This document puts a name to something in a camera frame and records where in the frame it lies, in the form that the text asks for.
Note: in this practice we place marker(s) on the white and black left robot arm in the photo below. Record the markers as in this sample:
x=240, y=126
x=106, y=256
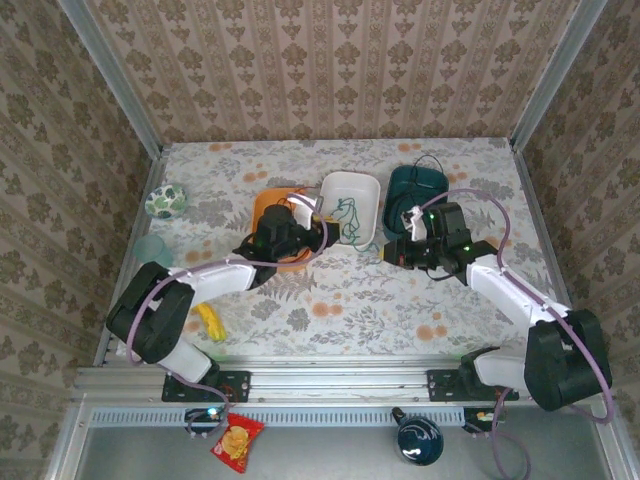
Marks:
x=220, y=275

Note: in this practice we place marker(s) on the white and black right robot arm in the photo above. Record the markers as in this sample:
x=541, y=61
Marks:
x=500, y=290

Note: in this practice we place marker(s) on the orange plastic bin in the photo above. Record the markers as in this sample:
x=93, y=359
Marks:
x=262, y=205

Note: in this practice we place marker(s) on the white plastic bin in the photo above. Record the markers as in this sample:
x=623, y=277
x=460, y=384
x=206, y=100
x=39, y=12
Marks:
x=360, y=190

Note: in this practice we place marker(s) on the floral tablecloth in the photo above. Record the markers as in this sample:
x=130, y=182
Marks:
x=375, y=310

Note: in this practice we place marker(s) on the dark green plastic bin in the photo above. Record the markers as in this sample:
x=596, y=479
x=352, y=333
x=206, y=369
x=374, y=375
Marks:
x=400, y=180

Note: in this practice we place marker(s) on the yellow banana toy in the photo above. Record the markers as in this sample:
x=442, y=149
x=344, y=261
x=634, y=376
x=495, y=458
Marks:
x=212, y=322

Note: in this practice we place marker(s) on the green patterned ball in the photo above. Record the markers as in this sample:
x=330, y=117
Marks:
x=166, y=201

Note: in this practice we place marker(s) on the translucent green cup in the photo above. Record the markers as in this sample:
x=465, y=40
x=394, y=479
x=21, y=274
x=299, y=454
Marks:
x=152, y=250

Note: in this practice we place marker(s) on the dark blue round kettle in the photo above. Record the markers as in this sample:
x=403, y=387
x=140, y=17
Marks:
x=420, y=440

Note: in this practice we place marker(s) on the red snack bag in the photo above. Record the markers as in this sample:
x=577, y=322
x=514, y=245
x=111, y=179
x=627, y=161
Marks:
x=237, y=442

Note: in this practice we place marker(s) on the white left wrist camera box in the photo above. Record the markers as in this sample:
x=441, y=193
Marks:
x=310, y=205

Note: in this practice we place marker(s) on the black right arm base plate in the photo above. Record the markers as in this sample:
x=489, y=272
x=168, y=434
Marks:
x=442, y=385

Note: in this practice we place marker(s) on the aluminium front frame rail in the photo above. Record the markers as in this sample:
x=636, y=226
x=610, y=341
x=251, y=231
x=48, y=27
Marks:
x=340, y=380

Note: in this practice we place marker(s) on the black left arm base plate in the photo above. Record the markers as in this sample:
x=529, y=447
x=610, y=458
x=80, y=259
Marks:
x=235, y=387

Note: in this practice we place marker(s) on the aluminium frame post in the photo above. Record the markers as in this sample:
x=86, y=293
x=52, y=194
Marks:
x=110, y=75
x=555, y=75

